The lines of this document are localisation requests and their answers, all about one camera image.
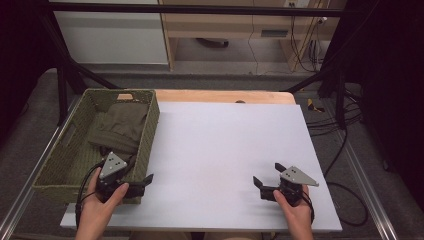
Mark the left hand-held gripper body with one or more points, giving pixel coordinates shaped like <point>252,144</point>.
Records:
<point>112,166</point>

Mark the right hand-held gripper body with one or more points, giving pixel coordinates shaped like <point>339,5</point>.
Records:
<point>295,176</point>

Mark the olive green pants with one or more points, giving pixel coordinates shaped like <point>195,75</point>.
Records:
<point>120,126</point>

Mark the green woven basket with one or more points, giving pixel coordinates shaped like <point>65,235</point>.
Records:
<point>66,166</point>

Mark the person's right hand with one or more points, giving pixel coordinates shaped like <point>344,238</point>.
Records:
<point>298,215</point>

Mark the person's left hand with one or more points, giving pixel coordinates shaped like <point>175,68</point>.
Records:
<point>96,210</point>

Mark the white table board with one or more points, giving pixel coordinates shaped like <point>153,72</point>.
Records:
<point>216,150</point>

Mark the yellow and black tool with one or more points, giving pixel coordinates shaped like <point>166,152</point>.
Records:
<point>313,106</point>

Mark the black metal stand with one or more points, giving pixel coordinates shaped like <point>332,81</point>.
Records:
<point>340,100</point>
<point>62,93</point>

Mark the white cabinet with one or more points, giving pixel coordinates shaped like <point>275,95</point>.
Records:
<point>110,40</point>

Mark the grey desk label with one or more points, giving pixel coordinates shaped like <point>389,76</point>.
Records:
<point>274,33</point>

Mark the black curtain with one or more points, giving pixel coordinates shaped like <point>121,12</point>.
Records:
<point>393,83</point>
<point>20,50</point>

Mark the dark chair base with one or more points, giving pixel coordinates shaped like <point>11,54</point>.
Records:
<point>213,42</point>

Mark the light wooden desk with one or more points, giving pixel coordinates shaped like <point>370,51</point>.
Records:
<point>206,25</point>

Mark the aluminium frame rail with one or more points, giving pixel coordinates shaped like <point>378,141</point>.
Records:
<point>20,203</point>
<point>376,213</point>

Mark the black horizontal frame bar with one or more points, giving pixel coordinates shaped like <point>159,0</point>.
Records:
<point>200,9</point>

